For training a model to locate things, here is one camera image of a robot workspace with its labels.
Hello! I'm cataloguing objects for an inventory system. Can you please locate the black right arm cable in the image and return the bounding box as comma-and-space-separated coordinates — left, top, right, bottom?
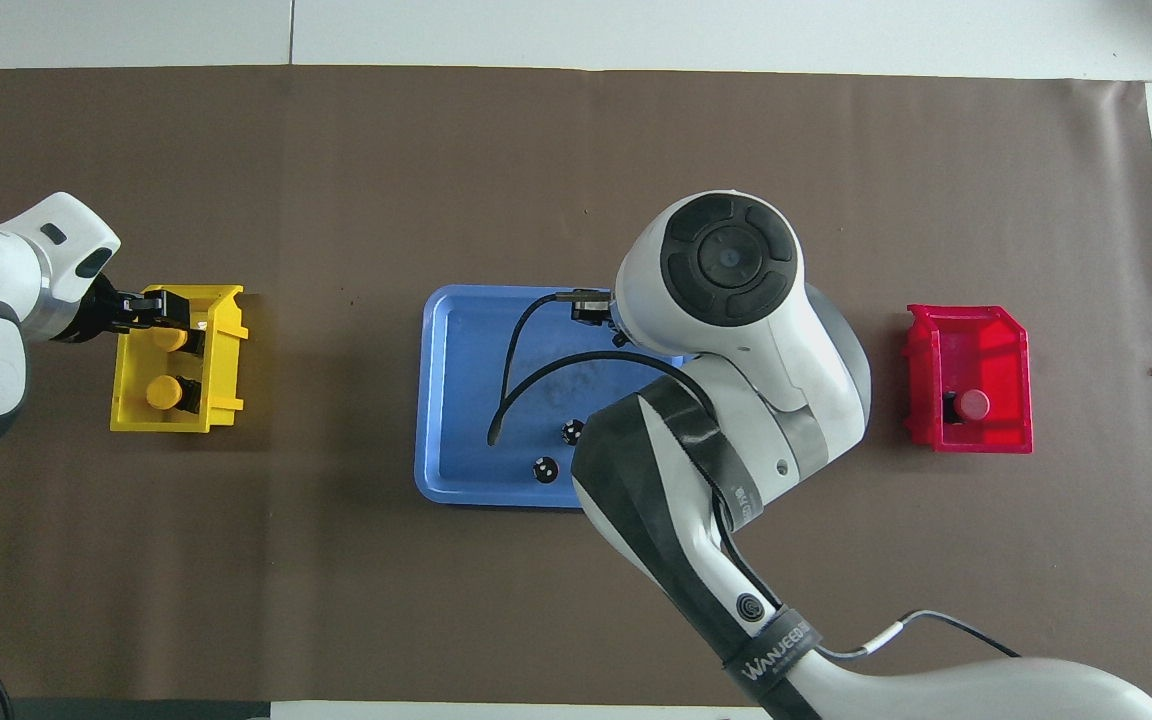
488, 288, 1022, 661

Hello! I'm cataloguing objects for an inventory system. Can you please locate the red push button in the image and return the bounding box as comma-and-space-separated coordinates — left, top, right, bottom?
941, 388, 992, 424

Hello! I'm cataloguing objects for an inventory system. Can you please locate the blue plastic tray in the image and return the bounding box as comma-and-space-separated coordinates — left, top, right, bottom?
414, 285, 687, 512

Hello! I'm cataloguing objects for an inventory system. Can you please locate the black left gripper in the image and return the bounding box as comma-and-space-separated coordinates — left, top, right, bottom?
54, 275, 199, 344

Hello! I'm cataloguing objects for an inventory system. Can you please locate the yellow plastic bin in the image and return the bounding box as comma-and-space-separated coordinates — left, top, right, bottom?
110, 285, 249, 435

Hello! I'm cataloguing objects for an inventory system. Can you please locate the red plastic bin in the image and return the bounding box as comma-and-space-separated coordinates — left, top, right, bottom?
903, 304, 1035, 455

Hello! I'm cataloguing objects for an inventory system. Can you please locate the brown paper mat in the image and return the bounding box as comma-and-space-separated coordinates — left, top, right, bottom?
0, 65, 1152, 711

